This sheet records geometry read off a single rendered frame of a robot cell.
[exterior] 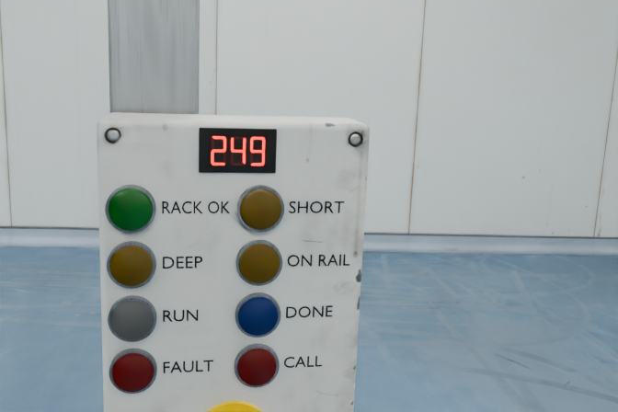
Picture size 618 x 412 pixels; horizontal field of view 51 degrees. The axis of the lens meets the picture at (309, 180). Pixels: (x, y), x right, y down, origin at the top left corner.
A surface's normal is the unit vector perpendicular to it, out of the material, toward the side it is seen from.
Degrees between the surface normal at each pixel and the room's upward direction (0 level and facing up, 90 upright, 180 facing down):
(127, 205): 87
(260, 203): 87
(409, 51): 90
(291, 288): 90
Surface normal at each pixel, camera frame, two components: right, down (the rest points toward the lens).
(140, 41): 0.16, 0.20
